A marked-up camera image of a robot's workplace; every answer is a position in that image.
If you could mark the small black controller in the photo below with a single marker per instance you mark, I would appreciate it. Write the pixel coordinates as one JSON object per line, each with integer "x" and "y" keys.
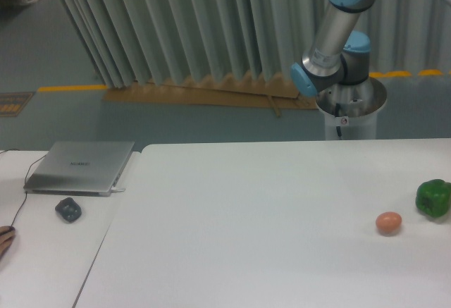
{"x": 69, "y": 210}

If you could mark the green bell pepper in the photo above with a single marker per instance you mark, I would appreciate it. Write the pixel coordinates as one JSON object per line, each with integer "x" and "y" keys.
{"x": 433, "y": 198}

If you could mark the brown egg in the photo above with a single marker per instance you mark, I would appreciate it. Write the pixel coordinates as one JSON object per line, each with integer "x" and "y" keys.
{"x": 388, "y": 223}

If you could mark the pale green folding curtain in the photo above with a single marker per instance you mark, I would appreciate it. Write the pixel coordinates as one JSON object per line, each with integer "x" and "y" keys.
{"x": 225, "y": 44}

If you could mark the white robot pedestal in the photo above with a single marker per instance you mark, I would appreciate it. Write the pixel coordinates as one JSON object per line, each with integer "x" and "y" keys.
{"x": 351, "y": 111}

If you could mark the person's hand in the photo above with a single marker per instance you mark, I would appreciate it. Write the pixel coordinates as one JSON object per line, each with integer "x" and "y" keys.
{"x": 7, "y": 236}

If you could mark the silver closed laptop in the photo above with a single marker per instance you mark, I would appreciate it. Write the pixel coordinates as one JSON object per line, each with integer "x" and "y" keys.
{"x": 80, "y": 168}

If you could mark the white usb plug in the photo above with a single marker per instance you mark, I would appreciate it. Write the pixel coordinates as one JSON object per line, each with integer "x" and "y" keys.
{"x": 117, "y": 190}

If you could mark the brown cardboard sheet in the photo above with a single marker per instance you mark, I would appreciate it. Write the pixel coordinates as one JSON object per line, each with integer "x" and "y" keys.
{"x": 276, "y": 94}

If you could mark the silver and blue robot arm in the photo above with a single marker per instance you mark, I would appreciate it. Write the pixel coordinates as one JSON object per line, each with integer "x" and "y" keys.
{"x": 322, "y": 66}

